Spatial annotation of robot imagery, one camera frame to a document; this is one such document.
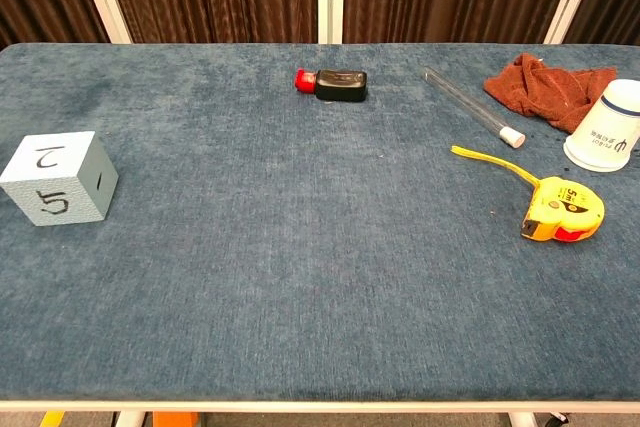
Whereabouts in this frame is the pale blue numbered cube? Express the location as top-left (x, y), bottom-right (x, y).
top-left (0, 130), bottom-right (120, 227)

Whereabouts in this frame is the blue table mat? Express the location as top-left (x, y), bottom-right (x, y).
top-left (0, 42), bottom-right (640, 403)

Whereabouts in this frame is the white thin stick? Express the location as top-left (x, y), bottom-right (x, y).
top-left (424, 66), bottom-right (527, 149)

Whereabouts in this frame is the brown crumpled cloth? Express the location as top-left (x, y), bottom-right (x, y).
top-left (483, 52), bottom-right (619, 134)

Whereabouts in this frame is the yellow tape measure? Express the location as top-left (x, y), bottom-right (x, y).
top-left (451, 145), bottom-right (606, 244)

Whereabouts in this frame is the orange box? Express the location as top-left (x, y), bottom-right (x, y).
top-left (152, 411), bottom-right (197, 427)

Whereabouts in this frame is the white paper cup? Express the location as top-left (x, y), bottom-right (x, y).
top-left (563, 78), bottom-right (640, 173)

